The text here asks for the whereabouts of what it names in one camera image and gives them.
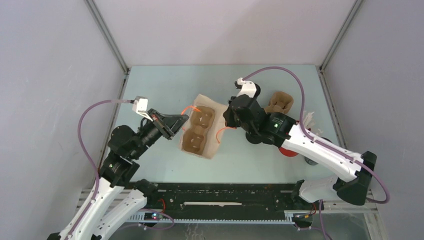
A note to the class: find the brown pulp cup carrier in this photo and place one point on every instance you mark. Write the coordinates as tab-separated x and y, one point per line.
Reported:
280	102

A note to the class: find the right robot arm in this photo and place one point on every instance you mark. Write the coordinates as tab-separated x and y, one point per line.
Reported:
351	178

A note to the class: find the aluminium frame rail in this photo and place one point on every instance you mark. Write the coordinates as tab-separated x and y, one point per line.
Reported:
107	35

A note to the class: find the red straw holder cup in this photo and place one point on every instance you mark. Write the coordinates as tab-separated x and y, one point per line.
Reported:
287	153

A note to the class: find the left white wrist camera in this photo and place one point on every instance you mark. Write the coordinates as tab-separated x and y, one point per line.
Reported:
140	107

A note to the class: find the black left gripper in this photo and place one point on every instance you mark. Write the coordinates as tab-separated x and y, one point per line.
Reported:
168	124

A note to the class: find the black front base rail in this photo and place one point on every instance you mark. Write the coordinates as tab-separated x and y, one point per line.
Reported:
228	201

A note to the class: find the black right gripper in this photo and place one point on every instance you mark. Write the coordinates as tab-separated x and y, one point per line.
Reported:
228	117

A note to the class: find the paper bag orange handles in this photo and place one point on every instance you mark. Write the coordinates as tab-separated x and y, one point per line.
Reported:
216	132

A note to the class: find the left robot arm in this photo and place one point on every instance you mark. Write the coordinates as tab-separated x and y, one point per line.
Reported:
94	221

